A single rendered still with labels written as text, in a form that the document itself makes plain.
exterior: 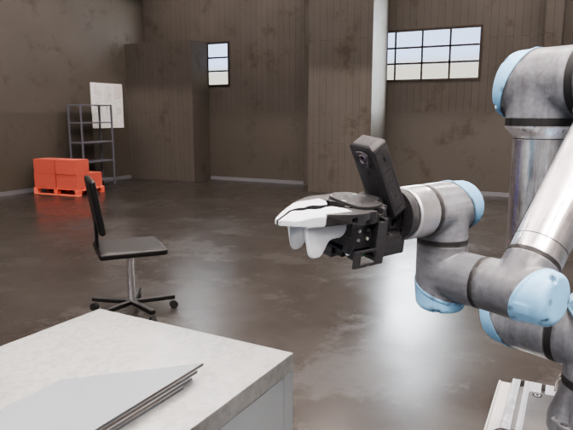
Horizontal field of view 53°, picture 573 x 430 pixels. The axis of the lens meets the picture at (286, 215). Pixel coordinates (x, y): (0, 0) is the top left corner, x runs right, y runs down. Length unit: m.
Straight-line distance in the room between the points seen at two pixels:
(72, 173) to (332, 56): 5.53
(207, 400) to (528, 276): 0.62
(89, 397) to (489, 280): 0.72
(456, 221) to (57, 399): 0.75
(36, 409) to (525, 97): 0.98
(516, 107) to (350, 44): 10.53
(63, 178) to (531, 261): 11.46
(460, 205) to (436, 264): 0.09
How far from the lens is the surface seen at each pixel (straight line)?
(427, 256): 0.87
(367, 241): 0.75
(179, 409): 1.10
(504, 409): 1.38
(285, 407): 1.33
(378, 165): 0.72
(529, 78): 1.05
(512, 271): 0.81
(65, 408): 1.11
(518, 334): 1.11
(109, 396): 1.13
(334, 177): 11.64
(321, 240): 0.69
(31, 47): 13.03
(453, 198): 0.85
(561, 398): 1.12
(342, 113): 11.52
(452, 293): 0.86
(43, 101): 13.11
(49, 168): 12.20
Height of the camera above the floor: 1.57
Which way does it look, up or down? 10 degrees down
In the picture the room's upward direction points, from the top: straight up
